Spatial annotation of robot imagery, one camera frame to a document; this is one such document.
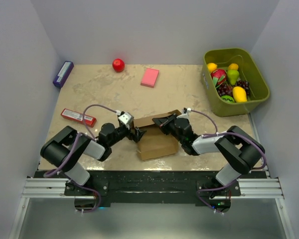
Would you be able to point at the yellow lemon left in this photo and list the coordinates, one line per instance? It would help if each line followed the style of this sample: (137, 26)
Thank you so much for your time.
(211, 67)

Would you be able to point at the brown cardboard box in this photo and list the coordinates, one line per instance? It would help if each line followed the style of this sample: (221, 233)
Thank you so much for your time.
(154, 143)

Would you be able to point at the green round toy fruit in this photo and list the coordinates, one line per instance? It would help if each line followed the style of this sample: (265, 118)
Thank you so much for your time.
(228, 98)

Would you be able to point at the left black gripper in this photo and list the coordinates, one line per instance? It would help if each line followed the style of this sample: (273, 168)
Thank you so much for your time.
(138, 134)

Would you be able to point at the orange fruit right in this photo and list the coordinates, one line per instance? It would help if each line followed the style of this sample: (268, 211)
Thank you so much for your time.
(233, 66)

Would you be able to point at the green pear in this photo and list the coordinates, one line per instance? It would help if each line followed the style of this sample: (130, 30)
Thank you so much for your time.
(232, 76)

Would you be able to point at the red green dragon fruit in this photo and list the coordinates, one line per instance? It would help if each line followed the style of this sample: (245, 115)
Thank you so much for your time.
(218, 76)

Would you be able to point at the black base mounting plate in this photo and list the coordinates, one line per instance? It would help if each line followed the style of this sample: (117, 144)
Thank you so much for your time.
(149, 187)

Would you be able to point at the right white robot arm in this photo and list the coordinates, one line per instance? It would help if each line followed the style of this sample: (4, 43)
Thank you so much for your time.
(239, 149)

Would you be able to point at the purple rectangular box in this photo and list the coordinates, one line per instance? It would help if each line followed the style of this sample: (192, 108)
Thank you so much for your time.
(63, 74)

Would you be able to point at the red apple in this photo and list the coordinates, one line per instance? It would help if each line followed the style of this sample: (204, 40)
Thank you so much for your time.
(118, 65)

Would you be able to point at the olive green plastic bin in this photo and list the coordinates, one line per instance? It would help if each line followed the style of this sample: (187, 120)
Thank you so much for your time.
(248, 71)

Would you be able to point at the yellow mango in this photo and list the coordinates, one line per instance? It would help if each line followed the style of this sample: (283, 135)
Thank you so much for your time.
(239, 94)

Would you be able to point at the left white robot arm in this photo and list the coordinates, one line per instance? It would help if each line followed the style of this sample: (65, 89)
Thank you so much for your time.
(65, 149)

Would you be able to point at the red rectangular box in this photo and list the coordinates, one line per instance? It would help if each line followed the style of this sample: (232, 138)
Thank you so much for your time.
(78, 117)

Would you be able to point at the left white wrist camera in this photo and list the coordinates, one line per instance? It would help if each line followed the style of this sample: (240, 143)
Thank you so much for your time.
(125, 119)

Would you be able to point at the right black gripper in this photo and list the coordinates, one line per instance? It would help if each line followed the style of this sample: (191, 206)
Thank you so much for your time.
(161, 122)

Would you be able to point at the pink sticky note pad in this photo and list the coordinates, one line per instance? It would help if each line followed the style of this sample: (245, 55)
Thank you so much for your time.
(149, 78)

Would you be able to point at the dark purple grapes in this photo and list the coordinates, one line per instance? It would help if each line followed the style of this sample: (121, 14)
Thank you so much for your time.
(226, 89)

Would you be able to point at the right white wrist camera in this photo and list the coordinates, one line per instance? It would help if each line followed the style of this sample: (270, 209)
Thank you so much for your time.
(184, 113)

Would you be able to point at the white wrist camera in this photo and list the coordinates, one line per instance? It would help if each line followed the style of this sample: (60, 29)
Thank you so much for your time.
(184, 113)
(125, 119)

